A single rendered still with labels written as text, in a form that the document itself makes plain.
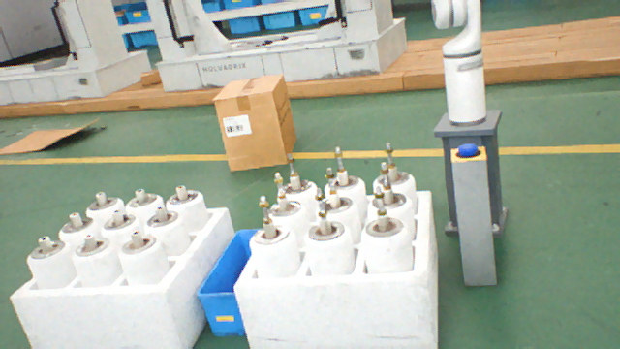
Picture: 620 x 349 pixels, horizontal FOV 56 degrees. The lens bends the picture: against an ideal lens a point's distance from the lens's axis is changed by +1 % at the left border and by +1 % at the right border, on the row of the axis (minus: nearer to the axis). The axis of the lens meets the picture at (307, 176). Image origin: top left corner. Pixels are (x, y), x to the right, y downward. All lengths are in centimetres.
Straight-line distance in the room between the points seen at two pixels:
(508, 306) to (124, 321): 83
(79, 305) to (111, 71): 301
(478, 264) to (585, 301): 22
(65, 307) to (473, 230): 92
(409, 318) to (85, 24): 339
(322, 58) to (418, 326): 224
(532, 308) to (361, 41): 206
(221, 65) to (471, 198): 246
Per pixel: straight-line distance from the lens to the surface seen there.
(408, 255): 116
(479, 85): 149
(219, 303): 135
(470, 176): 128
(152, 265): 132
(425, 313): 117
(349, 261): 118
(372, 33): 318
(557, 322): 132
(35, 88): 462
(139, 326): 137
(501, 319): 132
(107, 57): 428
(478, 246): 136
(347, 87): 314
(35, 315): 151
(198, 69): 365
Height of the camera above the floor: 80
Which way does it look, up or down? 22 degrees down
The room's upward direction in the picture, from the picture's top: 11 degrees counter-clockwise
